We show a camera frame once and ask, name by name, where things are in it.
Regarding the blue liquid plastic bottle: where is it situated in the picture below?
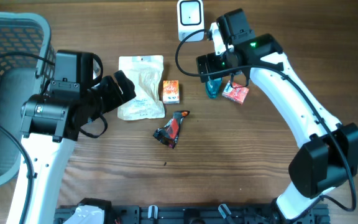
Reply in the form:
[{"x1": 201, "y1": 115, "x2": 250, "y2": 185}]
[{"x1": 205, "y1": 78, "x2": 223, "y2": 99}]

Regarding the white plastic pouch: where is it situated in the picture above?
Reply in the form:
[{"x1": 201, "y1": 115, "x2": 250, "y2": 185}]
[{"x1": 117, "y1": 55, "x2": 165, "y2": 121}]

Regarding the red white small box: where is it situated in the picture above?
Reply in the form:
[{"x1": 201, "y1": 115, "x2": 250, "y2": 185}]
[{"x1": 222, "y1": 82, "x2": 249, "y2": 105}]

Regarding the orange snack packet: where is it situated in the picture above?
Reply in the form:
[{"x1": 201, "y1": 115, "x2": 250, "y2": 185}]
[{"x1": 163, "y1": 80, "x2": 180, "y2": 104}]

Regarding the red dark small package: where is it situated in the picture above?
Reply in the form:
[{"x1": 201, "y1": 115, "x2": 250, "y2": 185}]
[{"x1": 153, "y1": 110, "x2": 190, "y2": 149}]

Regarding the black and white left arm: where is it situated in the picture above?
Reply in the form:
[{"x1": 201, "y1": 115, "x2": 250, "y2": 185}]
[{"x1": 7, "y1": 50, "x2": 135, "y2": 223}]

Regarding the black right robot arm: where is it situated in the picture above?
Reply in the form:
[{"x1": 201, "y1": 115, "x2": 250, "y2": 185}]
[{"x1": 197, "y1": 9, "x2": 358, "y2": 223}]

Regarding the white barcode scanner box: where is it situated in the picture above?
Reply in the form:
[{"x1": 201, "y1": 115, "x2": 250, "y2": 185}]
[{"x1": 177, "y1": 0, "x2": 204, "y2": 41}]

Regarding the grey plastic mesh basket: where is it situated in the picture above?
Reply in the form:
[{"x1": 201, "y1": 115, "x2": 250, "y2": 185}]
[{"x1": 0, "y1": 12, "x2": 55, "y2": 185}]

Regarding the black left camera cable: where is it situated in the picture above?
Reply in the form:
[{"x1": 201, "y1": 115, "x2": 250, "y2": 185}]
[{"x1": 0, "y1": 51, "x2": 56, "y2": 224}]

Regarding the black camera cable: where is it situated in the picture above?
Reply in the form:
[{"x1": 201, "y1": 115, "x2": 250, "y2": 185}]
[
  {"x1": 175, "y1": 29, "x2": 357, "y2": 213},
  {"x1": 0, "y1": 51, "x2": 56, "y2": 224}
]

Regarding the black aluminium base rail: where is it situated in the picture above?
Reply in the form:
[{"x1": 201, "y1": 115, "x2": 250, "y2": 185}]
[{"x1": 53, "y1": 197, "x2": 331, "y2": 224}]

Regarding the black right camera cable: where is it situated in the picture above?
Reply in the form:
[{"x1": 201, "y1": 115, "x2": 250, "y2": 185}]
[{"x1": 175, "y1": 29, "x2": 357, "y2": 213}]

